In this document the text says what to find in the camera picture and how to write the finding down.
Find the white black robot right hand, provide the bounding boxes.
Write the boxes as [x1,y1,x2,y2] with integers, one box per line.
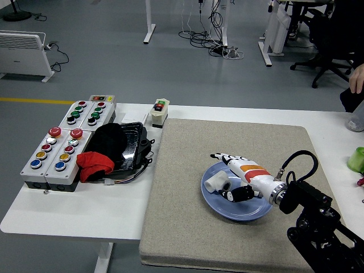
[209,152,278,203]

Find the white tee pipe fitting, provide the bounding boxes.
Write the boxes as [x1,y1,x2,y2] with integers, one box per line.
[204,169,231,195]

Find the blue plate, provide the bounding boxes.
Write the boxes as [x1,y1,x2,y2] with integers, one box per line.
[200,162,274,222]

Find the grey-brown mat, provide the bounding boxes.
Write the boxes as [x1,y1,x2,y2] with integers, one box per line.
[138,118,355,273]

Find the green cup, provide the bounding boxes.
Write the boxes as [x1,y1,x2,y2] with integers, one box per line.
[346,147,364,173]

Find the black device housing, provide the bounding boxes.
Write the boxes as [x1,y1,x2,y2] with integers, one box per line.
[112,126,156,177]

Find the black plastic tray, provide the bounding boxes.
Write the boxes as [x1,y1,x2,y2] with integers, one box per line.
[93,121,144,173]

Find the white paper card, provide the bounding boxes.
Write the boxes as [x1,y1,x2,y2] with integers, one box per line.
[115,110,150,126]

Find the black office chair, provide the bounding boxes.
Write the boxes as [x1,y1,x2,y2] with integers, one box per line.
[289,7,356,89]

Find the person's hand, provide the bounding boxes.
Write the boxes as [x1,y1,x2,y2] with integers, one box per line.
[349,63,364,94]

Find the black cloth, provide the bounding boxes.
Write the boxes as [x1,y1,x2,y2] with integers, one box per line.
[85,122,129,168]

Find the white desk leg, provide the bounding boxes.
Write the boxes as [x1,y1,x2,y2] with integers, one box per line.
[220,0,230,48]
[143,0,156,44]

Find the grey box red green buttons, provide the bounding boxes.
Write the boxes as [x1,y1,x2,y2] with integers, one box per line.
[79,101,117,130]
[58,100,96,129]

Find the red cloth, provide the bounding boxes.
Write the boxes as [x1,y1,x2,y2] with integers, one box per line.
[76,151,115,183]

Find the white table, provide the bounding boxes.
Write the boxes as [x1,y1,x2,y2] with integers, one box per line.
[0,102,364,273]

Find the grey box with mushroom button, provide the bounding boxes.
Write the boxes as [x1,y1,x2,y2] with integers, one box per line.
[19,126,72,191]
[44,127,93,193]

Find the white panel heater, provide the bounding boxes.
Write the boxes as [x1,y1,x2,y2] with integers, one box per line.
[0,30,55,83]

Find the black stand base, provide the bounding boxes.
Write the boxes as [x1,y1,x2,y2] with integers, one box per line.
[2,0,32,22]

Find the white switch box green red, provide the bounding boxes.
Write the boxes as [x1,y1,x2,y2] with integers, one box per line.
[149,98,171,129]

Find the wire harness white connector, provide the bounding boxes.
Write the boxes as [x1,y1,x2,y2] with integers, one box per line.
[85,166,148,187]

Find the white desk frame with panel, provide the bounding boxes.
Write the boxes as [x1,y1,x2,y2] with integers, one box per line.
[258,0,292,68]

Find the black cable bundle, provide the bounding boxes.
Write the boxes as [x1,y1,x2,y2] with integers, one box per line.
[178,0,228,57]

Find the small grey switch yellow label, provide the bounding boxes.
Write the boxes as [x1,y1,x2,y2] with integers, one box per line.
[88,94,116,103]

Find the black heater cable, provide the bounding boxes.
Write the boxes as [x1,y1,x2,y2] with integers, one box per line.
[44,42,70,73]

